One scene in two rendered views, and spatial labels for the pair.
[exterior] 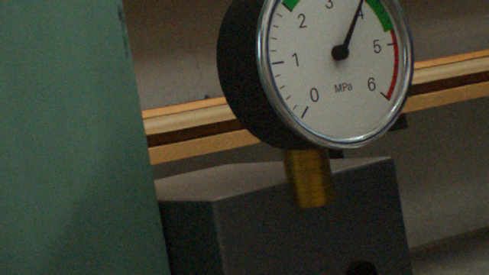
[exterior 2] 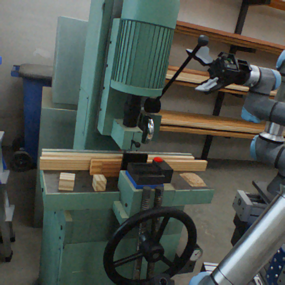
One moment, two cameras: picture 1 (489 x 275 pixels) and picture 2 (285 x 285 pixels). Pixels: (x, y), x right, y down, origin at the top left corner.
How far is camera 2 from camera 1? 0.95 m
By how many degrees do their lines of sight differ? 18
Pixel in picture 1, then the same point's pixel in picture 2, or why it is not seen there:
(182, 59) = (186, 100)
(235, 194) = not seen: hidden behind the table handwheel
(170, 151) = (175, 129)
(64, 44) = (173, 241)
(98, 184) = (171, 251)
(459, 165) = (240, 144)
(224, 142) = (187, 131)
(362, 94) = (196, 257)
